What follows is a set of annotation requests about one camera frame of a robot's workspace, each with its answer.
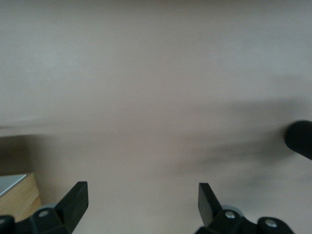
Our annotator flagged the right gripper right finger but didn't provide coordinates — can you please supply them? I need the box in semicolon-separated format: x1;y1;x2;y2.
195;182;259;234

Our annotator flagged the black ribbed vase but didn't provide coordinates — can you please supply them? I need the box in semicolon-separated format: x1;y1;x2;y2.
284;119;312;161

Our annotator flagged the wooden drawer box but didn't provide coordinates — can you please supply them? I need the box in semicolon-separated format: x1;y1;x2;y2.
0;172;43;223

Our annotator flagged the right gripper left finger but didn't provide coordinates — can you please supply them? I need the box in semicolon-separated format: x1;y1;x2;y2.
15;181;89;234

